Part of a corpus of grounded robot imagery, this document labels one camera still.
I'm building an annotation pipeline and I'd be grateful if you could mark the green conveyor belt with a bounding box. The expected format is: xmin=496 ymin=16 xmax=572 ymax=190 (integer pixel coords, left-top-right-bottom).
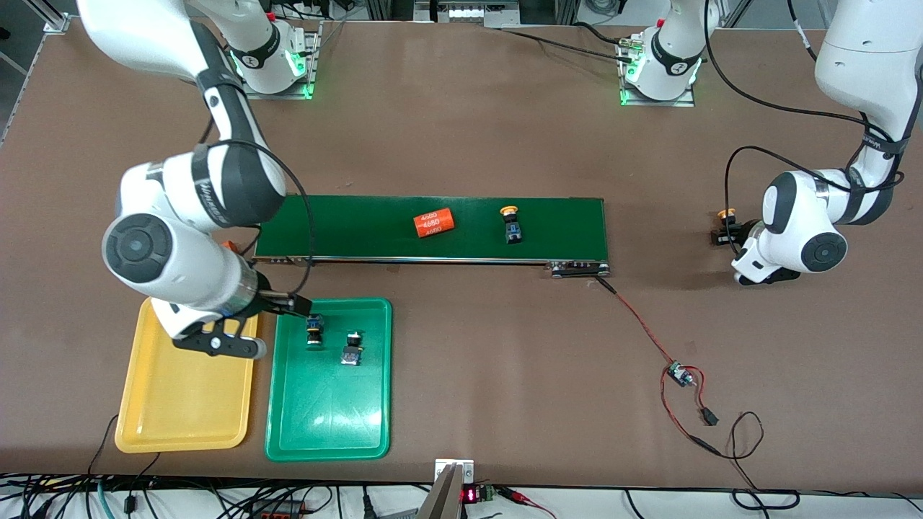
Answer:
xmin=252 ymin=193 xmax=614 ymax=280

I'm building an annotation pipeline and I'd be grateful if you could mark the green plastic tray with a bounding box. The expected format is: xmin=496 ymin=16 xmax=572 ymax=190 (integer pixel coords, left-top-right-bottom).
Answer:
xmin=265 ymin=298 xmax=393 ymax=463

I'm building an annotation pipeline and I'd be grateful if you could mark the yellow plastic tray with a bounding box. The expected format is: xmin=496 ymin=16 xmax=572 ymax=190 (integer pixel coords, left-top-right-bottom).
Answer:
xmin=115 ymin=294 xmax=260 ymax=454

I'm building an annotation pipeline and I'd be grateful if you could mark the red power strip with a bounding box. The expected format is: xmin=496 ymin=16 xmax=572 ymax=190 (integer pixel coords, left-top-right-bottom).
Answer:
xmin=249 ymin=500 xmax=307 ymax=519

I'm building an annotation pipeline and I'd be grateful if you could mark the red black clip lead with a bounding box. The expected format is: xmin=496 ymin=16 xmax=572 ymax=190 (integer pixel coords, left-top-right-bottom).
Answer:
xmin=498 ymin=487 xmax=557 ymax=519

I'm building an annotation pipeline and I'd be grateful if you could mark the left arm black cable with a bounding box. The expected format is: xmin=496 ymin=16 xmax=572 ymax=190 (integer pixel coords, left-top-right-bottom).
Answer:
xmin=703 ymin=0 xmax=923 ymax=257

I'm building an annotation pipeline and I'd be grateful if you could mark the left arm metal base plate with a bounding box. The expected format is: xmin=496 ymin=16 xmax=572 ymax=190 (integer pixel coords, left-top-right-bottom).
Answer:
xmin=617 ymin=35 xmax=697 ymax=108

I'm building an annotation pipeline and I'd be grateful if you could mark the thin black cable loop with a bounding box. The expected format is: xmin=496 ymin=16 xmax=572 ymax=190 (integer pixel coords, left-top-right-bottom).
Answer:
xmin=723 ymin=412 xmax=765 ymax=494

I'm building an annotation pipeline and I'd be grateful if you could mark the grey metal camera stand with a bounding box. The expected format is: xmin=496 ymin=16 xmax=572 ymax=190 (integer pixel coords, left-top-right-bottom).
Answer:
xmin=418 ymin=458 xmax=475 ymax=519

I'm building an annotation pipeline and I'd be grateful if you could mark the black base cable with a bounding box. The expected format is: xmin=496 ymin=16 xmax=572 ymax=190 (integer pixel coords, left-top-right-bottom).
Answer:
xmin=498 ymin=22 xmax=635 ymax=66

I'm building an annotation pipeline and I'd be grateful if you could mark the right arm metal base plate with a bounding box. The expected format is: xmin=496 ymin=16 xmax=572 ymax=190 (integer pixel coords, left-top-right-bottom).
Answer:
xmin=239 ymin=20 xmax=324 ymax=101

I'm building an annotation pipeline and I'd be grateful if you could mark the thick black cable loop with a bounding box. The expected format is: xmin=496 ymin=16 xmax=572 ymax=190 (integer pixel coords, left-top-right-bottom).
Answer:
xmin=732 ymin=489 xmax=801 ymax=512

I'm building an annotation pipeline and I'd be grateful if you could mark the aluminium frame profile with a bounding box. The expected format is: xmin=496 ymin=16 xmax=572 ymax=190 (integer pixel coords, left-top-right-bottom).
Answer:
xmin=40 ymin=0 xmax=73 ymax=35

